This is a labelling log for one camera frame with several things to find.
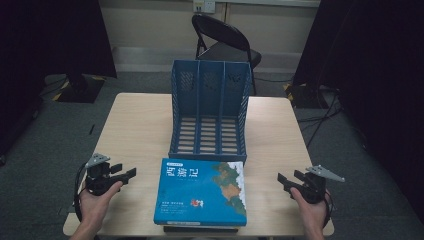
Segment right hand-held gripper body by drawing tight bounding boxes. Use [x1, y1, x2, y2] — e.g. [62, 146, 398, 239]
[293, 164, 346, 205]

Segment black folding chair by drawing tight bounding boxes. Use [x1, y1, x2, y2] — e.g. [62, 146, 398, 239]
[191, 13, 263, 96]

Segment white wall socket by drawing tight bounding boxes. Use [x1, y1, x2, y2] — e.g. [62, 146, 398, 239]
[192, 0, 217, 14]

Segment hand-held gripper cable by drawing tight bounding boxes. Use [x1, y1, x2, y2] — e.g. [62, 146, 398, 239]
[321, 189, 335, 229]
[73, 162, 89, 223]

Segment blue plastic file rack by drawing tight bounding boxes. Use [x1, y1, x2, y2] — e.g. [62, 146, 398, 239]
[168, 59, 252, 165]

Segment blue book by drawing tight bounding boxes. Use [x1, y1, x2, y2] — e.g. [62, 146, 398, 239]
[153, 157, 248, 228]

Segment grey tape strip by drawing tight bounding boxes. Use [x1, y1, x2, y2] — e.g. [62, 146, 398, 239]
[57, 205, 80, 216]

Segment black curtain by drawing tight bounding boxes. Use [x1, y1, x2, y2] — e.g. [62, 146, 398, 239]
[292, 0, 424, 223]
[0, 0, 118, 164]

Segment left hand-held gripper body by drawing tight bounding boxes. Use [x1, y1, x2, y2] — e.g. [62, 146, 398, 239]
[84, 152, 124, 197]

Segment person's left hand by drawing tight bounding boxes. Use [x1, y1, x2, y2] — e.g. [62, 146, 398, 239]
[78, 180, 124, 231]

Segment person's right hand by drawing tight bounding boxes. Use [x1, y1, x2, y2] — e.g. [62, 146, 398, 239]
[289, 187, 330, 232]

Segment left hand-held gripper cable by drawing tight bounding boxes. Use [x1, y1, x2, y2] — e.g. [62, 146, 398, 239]
[73, 162, 89, 223]

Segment black book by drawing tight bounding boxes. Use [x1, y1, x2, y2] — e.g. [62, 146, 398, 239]
[163, 225, 240, 234]

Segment right hand-held gripper cable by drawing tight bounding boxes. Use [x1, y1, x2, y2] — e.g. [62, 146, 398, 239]
[321, 189, 335, 229]

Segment black stand base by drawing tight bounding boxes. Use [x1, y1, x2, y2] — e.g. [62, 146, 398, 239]
[51, 73, 107, 104]
[283, 82, 330, 109]

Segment black floor cables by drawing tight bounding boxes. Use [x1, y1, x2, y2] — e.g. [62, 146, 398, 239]
[296, 88, 345, 150]

